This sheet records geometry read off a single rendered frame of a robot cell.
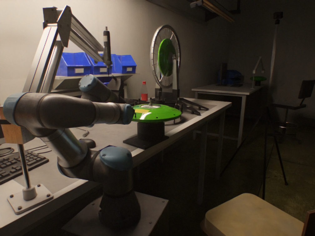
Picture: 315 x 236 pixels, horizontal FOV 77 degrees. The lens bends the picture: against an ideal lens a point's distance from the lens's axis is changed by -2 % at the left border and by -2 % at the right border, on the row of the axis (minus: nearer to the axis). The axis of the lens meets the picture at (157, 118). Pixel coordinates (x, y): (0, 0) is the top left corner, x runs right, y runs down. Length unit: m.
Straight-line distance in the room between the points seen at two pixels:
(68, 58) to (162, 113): 1.04
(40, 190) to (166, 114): 0.57
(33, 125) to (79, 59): 1.28
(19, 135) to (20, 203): 0.20
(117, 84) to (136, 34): 1.62
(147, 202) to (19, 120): 0.46
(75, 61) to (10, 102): 1.30
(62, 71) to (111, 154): 1.08
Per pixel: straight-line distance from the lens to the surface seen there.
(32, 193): 0.71
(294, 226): 1.15
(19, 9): 1.68
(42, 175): 0.85
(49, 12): 0.81
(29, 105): 0.48
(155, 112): 0.94
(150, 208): 0.71
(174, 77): 1.75
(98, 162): 0.60
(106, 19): 2.09
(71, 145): 0.57
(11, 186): 0.84
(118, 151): 0.60
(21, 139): 0.63
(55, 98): 0.45
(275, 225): 1.12
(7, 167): 0.94
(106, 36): 1.26
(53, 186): 0.77
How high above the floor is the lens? 1.29
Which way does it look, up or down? 14 degrees down
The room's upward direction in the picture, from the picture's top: straight up
